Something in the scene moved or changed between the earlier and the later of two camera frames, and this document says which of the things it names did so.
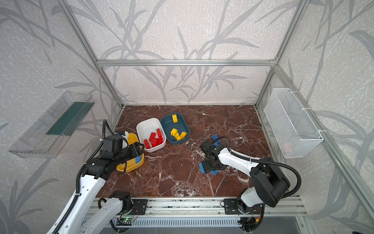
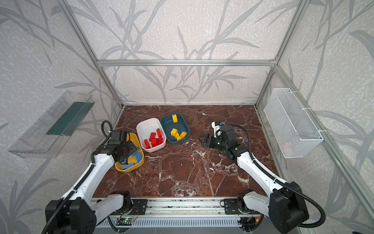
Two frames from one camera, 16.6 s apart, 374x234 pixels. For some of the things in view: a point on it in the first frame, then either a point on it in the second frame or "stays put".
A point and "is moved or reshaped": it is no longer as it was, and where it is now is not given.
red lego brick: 156,142 stays put
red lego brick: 159,133 stays put
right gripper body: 209,165 -> 211,141
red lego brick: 152,136 stays put
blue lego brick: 217,142 is moved or reshaped
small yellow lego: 183,134 stays put
